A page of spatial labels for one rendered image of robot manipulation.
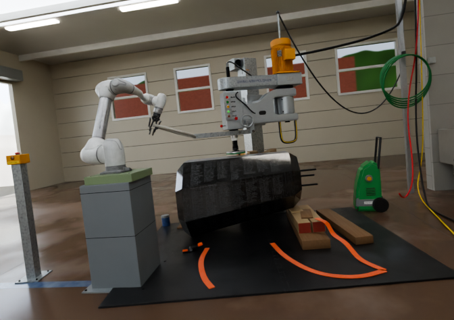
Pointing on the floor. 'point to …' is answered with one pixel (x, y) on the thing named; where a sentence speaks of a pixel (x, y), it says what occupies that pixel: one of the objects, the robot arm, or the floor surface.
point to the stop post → (26, 219)
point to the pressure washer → (369, 185)
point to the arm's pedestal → (119, 234)
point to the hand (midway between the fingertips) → (151, 131)
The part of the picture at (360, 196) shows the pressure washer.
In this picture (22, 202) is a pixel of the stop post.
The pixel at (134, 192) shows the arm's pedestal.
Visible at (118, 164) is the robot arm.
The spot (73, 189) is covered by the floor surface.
